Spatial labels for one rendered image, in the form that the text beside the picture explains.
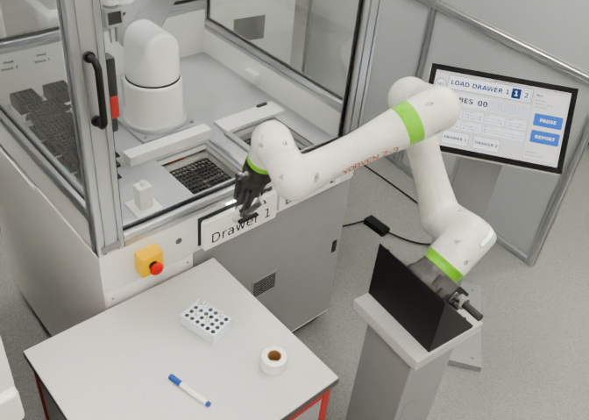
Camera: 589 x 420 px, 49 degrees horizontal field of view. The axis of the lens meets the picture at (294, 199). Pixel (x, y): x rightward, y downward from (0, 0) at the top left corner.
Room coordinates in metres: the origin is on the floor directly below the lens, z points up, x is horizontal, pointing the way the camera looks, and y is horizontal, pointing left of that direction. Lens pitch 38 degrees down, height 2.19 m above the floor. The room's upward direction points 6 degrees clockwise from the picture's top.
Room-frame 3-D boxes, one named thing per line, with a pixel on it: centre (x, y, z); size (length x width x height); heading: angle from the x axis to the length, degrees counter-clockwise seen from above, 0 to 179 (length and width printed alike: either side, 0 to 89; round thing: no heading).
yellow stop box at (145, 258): (1.33, 0.40, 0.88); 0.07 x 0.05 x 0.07; 135
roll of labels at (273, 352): (1.10, 0.01, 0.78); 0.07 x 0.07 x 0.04
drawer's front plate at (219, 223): (1.56, 0.16, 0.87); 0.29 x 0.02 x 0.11; 135
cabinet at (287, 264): (1.95, 0.48, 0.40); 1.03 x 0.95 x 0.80; 135
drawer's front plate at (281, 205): (1.80, -0.05, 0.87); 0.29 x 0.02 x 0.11; 135
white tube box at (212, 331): (1.21, 0.21, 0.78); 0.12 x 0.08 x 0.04; 60
